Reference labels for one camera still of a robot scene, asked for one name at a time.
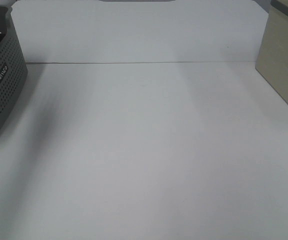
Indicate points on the grey perforated basket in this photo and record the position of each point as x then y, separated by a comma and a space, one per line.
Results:
13, 69

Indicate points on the beige plastic bin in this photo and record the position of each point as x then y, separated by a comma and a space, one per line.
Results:
272, 59

